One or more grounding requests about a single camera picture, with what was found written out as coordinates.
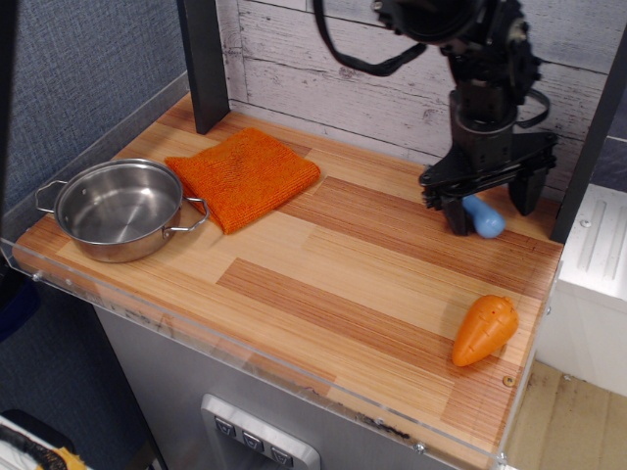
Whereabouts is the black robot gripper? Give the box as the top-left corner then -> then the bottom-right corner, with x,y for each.
419,90 -> 557,236

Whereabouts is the blue and grey toy spoon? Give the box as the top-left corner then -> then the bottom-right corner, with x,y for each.
462,195 -> 506,239

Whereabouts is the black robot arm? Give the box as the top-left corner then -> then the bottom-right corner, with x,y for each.
373,1 -> 557,236

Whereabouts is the orange knitted rag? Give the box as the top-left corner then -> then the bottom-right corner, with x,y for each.
165,127 -> 320,235

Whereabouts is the orange toy carrot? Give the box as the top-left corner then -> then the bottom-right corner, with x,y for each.
452,295 -> 519,367

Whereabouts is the white ribbed side box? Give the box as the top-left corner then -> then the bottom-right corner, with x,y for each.
536,184 -> 626,396

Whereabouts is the silver dispenser button panel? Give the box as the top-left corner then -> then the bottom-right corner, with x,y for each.
201,394 -> 321,470

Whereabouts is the silver toy fridge cabinet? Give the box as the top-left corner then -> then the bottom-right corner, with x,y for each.
97,308 -> 505,469

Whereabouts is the stainless steel pot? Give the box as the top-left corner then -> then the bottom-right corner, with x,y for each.
35,159 -> 211,263

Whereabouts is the yellow object at corner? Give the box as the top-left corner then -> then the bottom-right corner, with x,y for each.
37,447 -> 88,470

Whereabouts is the dark right shelf post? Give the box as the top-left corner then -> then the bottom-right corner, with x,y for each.
550,31 -> 626,244

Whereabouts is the dark shelf post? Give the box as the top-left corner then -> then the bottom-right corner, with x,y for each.
550,31 -> 626,244
176,0 -> 230,134

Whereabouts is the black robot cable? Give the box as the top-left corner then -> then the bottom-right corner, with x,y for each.
312,0 -> 427,78

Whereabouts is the clear acrylic guard rail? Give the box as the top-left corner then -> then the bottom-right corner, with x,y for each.
0,72 -> 564,470

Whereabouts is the dark left shelf post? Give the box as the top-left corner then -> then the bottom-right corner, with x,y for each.
176,0 -> 230,134

